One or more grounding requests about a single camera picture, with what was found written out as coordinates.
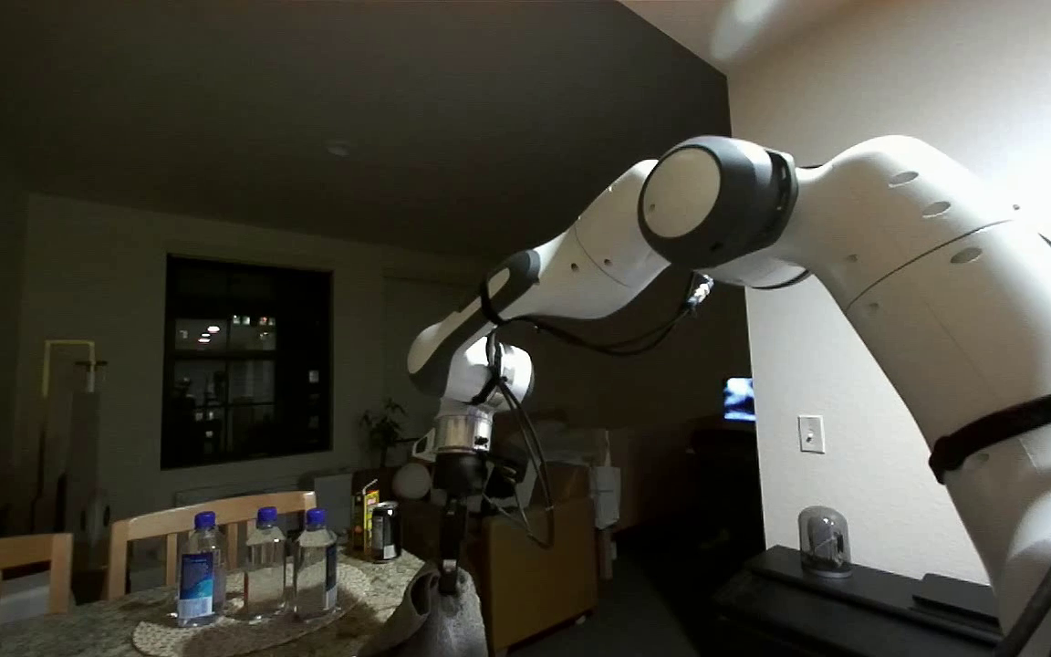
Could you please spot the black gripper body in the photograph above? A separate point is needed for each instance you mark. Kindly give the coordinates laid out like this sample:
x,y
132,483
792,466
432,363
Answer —
x,y
465,476

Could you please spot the grey towel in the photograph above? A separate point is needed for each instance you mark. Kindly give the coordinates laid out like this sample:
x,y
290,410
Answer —
x,y
436,613

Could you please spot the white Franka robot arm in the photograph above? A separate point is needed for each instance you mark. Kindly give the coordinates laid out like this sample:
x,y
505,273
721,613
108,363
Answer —
x,y
940,268

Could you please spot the white round object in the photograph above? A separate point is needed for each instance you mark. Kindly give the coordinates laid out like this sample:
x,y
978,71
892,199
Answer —
x,y
411,483

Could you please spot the dark glass jar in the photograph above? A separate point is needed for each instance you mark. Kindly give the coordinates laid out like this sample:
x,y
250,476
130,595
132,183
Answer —
x,y
388,536

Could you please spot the yellow box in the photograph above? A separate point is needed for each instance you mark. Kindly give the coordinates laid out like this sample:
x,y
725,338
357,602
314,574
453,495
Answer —
x,y
370,516

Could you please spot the cardboard box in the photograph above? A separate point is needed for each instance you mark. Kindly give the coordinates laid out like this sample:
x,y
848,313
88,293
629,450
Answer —
x,y
537,579

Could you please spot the potted plant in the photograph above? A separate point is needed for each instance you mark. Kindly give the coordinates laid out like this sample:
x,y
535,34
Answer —
x,y
385,430

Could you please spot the clear water bottle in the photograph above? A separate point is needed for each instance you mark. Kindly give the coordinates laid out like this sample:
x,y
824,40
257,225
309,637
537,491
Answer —
x,y
264,566
314,570

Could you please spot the white slim container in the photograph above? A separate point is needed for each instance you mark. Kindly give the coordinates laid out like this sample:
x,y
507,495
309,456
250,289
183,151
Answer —
x,y
607,498

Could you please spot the dark window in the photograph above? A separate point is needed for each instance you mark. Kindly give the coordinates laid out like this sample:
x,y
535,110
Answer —
x,y
247,368

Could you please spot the water bottle blue label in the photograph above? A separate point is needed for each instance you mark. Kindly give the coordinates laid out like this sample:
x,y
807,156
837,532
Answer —
x,y
198,570

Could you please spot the glowing blue screen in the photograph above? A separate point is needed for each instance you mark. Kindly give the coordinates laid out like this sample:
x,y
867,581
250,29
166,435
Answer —
x,y
739,399

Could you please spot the black appliance top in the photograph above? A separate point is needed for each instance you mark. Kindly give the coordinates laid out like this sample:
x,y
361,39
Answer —
x,y
839,609

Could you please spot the white wall switch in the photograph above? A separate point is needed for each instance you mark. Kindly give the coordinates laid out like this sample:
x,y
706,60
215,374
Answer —
x,y
812,435

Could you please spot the pale yellow wall frame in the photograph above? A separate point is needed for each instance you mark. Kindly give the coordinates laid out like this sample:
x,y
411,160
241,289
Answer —
x,y
66,347

